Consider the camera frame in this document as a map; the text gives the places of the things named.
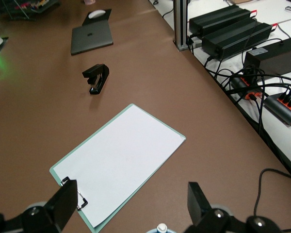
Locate black mouse pad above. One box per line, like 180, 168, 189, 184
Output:
81, 9, 112, 26

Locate mint green clipboard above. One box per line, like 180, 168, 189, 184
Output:
49, 103, 186, 233

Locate grey laptop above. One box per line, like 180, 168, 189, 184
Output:
70, 23, 114, 56

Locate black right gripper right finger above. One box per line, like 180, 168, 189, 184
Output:
184, 182, 286, 233

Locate black box with white label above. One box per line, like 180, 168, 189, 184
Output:
243, 34, 291, 75

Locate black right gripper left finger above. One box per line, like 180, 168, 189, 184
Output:
0, 179, 78, 233

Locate black looped cable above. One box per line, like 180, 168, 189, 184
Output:
253, 168, 291, 233

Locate aluminium profile post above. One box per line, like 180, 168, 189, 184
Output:
173, 0, 190, 51

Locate light blue mesh pen cup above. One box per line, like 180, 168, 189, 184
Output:
145, 228, 175, 233

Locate black stapler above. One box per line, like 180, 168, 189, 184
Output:
81, 63, 110, 95

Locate dark power strip orange sockets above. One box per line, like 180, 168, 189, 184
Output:
229, 77, 262, 100

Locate black ribbed power supply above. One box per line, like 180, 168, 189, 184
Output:
189, 4, 258, 37
201, 22, 278, 60

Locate wire mesh desk rack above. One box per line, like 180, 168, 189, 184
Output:
6, 0, 61, 22

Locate white computer mouse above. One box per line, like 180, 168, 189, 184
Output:
88, 10, 107, 19

